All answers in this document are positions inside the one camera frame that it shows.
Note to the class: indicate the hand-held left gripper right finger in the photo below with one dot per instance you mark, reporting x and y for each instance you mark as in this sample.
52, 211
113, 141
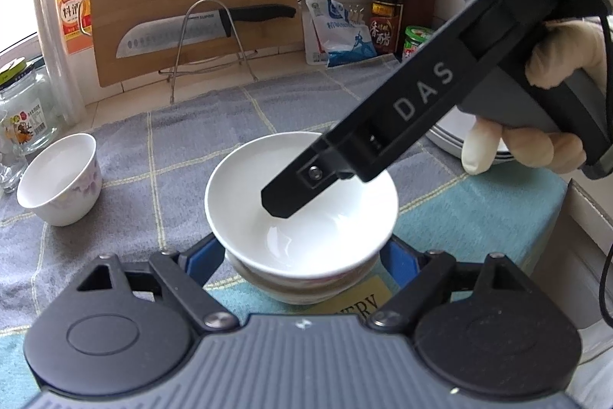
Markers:
400, 258

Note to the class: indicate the white cup with pale flowers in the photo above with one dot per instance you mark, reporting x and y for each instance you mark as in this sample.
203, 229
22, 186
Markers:
57, 193

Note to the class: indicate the metal sink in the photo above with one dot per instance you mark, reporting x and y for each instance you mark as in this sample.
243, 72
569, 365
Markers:
574, 246

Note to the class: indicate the green-lidded sauce jar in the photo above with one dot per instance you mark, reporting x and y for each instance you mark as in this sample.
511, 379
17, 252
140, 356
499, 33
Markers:
415, 42

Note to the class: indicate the plain white bowl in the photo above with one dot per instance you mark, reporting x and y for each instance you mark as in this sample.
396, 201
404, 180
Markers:
311, 246

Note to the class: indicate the blue white salt bag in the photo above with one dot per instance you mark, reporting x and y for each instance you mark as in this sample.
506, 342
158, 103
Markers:
335, 35

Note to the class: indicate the dark vinegar bottle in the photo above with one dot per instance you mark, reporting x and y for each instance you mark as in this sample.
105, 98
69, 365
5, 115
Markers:
387, 21

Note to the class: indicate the grey teal checked cloth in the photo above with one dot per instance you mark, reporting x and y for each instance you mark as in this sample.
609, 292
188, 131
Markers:
143, 179

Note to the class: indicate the small toothpick holder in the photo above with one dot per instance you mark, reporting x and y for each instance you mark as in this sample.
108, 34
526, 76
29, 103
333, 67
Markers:
359, 15

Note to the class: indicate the person's white jacket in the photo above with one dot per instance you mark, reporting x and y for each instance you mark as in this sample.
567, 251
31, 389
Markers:
596, 366

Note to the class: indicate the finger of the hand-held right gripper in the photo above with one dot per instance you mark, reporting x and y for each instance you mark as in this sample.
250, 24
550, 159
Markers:
297, 193

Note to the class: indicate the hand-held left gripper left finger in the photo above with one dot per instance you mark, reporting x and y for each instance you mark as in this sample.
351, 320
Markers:
201, 255

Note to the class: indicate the large white stained plate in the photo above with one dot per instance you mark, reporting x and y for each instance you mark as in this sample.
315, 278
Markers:
445, 143

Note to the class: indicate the glass jar with label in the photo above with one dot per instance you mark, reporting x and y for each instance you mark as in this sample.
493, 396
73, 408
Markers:
28, 121

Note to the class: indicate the clear plastic wrapped stack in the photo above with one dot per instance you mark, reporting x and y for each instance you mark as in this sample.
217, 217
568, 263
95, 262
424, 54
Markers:
48, 30

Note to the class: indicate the person's right hand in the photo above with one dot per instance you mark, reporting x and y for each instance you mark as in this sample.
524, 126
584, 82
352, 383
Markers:
560, 54

